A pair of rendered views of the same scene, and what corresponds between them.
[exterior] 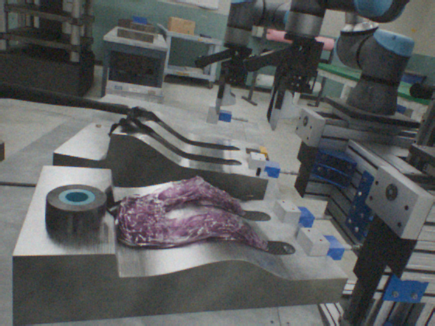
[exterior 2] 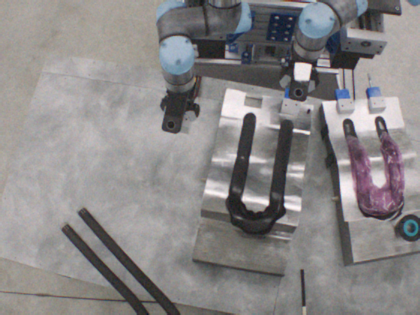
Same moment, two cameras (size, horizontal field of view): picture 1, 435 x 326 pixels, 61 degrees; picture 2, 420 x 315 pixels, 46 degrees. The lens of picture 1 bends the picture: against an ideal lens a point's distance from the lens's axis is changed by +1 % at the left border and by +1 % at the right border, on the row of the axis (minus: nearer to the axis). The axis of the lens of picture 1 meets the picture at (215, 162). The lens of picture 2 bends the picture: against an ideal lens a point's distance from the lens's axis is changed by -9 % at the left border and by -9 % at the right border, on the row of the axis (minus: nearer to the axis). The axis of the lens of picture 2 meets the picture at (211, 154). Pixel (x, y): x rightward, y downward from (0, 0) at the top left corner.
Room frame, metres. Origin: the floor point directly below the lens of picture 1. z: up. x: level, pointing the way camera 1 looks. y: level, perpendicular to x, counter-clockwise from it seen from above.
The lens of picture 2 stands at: (0.94, 0.56, 2.32)
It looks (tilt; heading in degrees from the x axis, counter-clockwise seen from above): 72 degrees down; 284
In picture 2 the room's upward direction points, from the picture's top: 1 degrees clockwise
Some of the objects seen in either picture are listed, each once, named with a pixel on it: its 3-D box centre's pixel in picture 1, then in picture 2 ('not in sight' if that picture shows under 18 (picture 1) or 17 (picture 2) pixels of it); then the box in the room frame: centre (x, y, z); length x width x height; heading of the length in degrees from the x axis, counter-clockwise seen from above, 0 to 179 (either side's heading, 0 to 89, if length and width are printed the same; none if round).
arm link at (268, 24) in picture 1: (276, 16); (180, 24); (1.17, -0.09, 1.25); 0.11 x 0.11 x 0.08; 23
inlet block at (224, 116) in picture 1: (227, 116); (184, 107); (1.15, -0.01, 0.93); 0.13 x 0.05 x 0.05; 93
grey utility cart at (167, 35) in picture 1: (186, 57); not in sight; (6.73, 0.89, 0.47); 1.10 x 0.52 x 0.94; 112
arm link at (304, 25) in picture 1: (303, 26); (307, 43); (0.87, -0.13, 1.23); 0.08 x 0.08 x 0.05
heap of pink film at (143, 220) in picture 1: (193, 209); (378, 170); (0.57, 0.02, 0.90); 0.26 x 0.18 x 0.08; 110
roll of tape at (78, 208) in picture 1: (76, 207); (409, 229); (0.45, 0.18, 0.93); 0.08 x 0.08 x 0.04
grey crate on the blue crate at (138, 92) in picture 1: (135, 95); not in sight; (3.91, 1.00, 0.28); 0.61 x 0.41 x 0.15; 104
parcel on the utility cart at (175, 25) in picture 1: (180, 27); not in sight; (6.70, 1.06, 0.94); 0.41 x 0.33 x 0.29; 112
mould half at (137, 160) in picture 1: (169, 150); (256, 180); (0.91, 0.13, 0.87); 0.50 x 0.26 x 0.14; 93
